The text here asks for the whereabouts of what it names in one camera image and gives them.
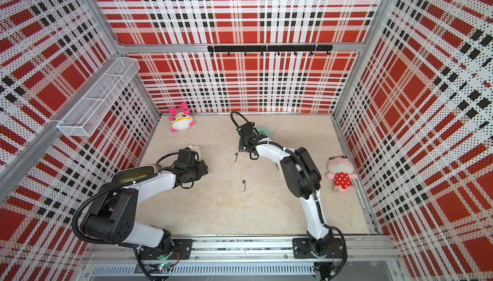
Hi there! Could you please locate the mint green manicure case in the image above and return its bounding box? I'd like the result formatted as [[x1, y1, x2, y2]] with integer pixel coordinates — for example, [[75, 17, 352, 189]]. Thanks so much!
[[256, 126, 273, 140]]

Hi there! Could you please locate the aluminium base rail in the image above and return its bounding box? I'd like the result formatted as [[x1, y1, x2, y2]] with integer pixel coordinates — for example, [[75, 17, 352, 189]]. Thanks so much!
[[82, 235, 401, 278]]

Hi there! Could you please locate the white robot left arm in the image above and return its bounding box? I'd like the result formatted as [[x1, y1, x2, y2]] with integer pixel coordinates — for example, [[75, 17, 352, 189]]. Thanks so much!
[[71, 146, 208, 259]]

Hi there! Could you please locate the pink frog plush red dress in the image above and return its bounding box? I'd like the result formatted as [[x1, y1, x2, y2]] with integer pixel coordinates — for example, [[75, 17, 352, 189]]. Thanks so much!
[[326, 156, 358, 194]]

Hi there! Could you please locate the black wall hook rail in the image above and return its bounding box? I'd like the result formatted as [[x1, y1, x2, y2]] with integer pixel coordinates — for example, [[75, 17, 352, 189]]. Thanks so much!
[[207, 45, 334, 54]]

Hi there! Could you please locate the white wire mesh shelf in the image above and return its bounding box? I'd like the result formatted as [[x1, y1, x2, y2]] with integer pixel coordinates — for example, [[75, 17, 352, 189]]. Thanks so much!
[[57, 57, 139, 137]]

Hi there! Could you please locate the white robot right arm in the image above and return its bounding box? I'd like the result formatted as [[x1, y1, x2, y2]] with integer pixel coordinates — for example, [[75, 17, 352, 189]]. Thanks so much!
[[230, 111, 348, 262]]

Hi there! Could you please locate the pink white owl plush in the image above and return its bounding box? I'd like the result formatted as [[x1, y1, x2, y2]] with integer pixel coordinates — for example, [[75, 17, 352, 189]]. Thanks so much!
[[169, 102, 195, 133]]

